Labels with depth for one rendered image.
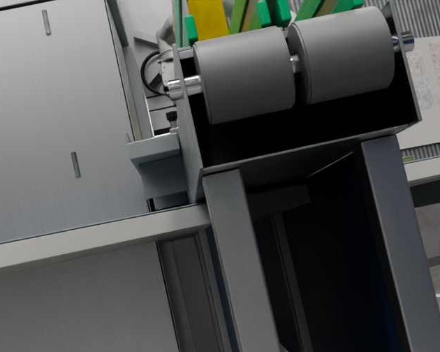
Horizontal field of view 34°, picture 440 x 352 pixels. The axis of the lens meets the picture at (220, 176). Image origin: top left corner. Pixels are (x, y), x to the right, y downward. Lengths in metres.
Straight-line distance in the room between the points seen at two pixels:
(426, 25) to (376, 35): 6.89
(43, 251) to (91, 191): 0.68
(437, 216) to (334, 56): 6.43
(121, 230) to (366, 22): 0.54
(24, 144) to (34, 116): 0.07
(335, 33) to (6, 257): 0.57
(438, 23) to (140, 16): 4.67
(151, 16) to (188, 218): 2.44
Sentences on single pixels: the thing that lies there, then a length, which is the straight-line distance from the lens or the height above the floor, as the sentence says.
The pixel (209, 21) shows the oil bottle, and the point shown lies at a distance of 0.96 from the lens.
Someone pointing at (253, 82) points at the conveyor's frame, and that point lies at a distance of 0.65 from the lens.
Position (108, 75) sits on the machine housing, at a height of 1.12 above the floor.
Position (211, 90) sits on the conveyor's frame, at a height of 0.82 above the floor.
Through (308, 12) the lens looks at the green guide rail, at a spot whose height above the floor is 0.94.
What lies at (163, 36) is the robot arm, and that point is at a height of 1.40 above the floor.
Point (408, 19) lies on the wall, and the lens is 7.44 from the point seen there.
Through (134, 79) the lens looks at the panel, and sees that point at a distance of 2.22.
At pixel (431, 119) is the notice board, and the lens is 7.23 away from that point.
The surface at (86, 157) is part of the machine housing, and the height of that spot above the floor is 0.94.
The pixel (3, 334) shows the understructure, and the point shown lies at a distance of 1.75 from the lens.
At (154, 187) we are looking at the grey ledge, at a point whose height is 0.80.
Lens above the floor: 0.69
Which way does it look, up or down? 5 degrees up
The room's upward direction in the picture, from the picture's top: 13 degrees counter-clockwise
